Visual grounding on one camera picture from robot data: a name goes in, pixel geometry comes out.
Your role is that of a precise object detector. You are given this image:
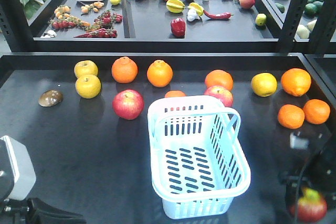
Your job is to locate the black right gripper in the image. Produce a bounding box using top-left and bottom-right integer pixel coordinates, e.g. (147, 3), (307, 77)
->
(278, 126), (336, 224)

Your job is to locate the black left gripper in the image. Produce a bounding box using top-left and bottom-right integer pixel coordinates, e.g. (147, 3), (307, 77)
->
(0, 140), (87, 224)

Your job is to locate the dark red apple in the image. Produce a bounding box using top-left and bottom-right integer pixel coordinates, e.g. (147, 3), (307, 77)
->
(289, 187), (328, 223)

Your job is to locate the light blue plastic basket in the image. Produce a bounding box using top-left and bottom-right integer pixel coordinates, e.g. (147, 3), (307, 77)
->
(148, 95), (251, 219)

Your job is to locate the small orange right lower left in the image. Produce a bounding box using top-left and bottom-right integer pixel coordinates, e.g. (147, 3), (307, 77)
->
(277, 104), (305, 130)

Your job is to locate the small orange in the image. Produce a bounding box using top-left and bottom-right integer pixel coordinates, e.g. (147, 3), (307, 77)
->
(277, 104), (305, 130)
(164, 90), (186, 98)
(302, 99), (331, 125)

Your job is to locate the large orange far right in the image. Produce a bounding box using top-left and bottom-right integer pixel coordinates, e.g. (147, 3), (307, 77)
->
(281, 68), (311, 97)

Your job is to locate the yellow orange right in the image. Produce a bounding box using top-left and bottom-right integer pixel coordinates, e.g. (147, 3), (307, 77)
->
(251, 72), (278, 97)

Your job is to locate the pink red apple middle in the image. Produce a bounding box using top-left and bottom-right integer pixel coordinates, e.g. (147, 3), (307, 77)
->
(204, 86), (234, 107)

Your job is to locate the pink red apple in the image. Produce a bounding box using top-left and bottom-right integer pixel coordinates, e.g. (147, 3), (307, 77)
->
(112, 89), (144, 120)
(204, 86), (234, 107)

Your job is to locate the orange behind middle apple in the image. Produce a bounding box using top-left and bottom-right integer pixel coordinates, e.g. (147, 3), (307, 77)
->
(204, 69), (234, 91)

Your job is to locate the yellow citrus front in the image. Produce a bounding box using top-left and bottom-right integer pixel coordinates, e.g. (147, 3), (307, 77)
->
(75, 74), (101, 99)

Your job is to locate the yellow citrus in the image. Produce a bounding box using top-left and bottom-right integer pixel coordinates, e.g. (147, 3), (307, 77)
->
(75, 74), (101, 99)
(73, 60), (99, 78)

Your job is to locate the pink red apple left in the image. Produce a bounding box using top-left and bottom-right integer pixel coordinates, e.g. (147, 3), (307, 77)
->
(112, 89), (144, 120)

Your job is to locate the small orange middle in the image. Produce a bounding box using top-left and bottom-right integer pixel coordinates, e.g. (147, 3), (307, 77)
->
(164, 90), (186, 98)

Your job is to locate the yellow citrus back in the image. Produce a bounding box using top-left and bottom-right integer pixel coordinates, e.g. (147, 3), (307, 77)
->
(73, 60), (99, 78)

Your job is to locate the red chili pepper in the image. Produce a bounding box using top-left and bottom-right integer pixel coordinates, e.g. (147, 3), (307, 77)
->
(203, 10), (232, 20)

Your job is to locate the orange tangerine knobbed left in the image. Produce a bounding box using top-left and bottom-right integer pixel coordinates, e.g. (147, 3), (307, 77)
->
(111, 56), (138, 83)

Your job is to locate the orange tangerine knobbed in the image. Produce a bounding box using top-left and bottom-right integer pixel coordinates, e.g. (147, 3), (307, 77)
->
(111, 56), (138, 83)
(147, 60), (173, 88)

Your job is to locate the yellow starfruit right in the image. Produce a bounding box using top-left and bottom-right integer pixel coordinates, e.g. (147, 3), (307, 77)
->
(187, 2), (204, 16)

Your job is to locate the yellow starfruit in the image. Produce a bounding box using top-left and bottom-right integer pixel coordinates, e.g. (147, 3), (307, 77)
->
(187, 2), (204, 16)
(166, 0), (185, 14)

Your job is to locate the white garlic bulb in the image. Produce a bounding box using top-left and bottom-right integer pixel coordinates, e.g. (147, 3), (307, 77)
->
(186, 9), (200, 22)

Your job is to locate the red bell pepper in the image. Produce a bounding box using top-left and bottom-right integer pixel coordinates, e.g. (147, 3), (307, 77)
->
(170, 18), (186, 38)

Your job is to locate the yellow starfruit left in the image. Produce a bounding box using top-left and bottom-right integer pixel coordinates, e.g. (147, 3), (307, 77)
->
(166, 0), (185, 14)

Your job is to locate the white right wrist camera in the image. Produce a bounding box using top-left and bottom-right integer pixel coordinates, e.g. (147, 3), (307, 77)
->
(289, 132), (309, 150)

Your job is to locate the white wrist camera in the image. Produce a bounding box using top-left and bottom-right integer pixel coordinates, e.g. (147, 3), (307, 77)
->
(289, 132), (309, 150)
(1, 135), (36, 201)

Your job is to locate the black upright post left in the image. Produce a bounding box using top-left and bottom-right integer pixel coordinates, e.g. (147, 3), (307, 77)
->
(277, 0), (307, 54)

